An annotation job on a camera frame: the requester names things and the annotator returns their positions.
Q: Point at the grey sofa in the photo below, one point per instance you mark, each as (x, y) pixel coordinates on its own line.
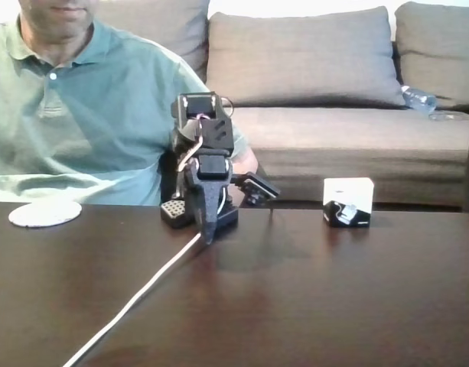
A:
(352, 153)

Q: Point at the white and black servo box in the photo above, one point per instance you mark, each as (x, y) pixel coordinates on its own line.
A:
(347, 200)

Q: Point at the grey sofa cushion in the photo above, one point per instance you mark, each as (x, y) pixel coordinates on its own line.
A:
(161, 34)
(303, 57)
(440, 49)

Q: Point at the clear plastic wrapper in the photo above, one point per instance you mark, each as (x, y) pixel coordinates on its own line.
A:
(446, 116)

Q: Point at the person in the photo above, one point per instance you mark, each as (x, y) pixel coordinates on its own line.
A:
(85, 114)

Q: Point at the clear plastic water bottle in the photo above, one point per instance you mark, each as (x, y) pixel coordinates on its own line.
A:
(417, 97)

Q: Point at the black camera box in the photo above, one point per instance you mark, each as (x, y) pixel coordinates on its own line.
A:
(259, 187)

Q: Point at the round white coaster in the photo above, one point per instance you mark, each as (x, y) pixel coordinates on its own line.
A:
(44, 215)

